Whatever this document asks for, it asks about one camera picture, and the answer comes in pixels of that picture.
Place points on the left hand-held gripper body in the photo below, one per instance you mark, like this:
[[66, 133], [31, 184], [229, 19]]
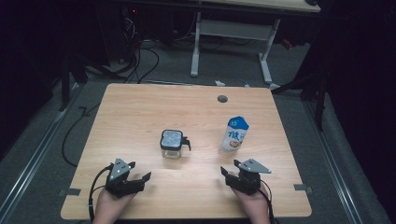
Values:
[[120, 170]]

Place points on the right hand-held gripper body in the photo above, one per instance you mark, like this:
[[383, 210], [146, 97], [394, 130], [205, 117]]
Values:
[[249, 180]]

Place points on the blue white milk carton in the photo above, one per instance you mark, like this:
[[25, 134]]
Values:
[[233, 137]]

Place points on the glass jar with black lid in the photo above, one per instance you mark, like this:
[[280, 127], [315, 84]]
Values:
[[172, 141]]

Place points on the person's right hand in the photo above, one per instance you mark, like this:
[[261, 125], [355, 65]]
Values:
[[250, 202]]

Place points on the person's left hand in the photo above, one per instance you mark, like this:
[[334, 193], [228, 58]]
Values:
[[110, 203]]

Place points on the grey tape strip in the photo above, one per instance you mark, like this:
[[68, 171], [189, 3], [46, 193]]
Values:
[[302, 188], [70, 192]]

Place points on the black table grommet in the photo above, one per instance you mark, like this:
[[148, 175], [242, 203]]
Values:
[[222, 99]]

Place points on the white plug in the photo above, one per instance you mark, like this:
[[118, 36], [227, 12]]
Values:
[[219, 83]]

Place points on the black stand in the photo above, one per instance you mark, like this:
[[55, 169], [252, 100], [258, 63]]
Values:
[[64, 87], [319, 102]]

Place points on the small red object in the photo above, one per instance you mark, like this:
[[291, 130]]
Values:
[[286, 44]]

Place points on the white-framed desk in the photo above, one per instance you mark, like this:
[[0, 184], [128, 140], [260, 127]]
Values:
[[236, 29]]

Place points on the metal floor rail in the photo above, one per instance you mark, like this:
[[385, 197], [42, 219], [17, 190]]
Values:
[[34, 158], [333, 168]]

